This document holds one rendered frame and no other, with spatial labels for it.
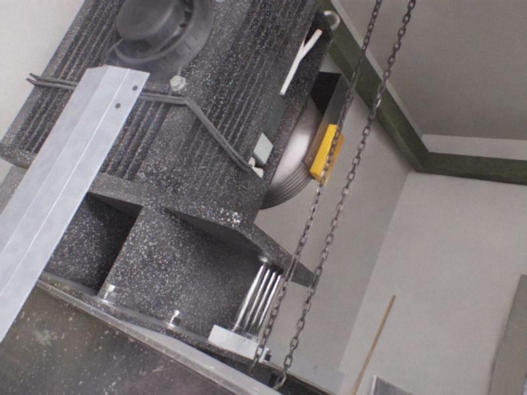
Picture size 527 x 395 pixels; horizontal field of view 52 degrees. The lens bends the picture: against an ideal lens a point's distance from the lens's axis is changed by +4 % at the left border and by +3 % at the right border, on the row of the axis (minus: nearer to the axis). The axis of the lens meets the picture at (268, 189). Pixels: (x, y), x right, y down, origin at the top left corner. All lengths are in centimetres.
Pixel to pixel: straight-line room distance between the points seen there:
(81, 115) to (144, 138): 18
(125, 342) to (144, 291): 15
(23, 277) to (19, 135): 57
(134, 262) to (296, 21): 79
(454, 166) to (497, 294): 107
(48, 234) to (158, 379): 29
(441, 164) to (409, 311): 123
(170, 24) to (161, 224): 43
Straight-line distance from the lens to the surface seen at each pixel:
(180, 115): 112
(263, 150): 144
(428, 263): 436
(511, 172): 440
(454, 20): 358
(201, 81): 116
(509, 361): 381
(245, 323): 113
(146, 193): 107
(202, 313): 118
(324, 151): 150
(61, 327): 109
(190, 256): 111
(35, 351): 113
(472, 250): 431
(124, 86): 100
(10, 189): 146
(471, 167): 450
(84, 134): 99
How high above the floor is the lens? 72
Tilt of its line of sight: 15 degrees up
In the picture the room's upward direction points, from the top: 23 degrees clockwise
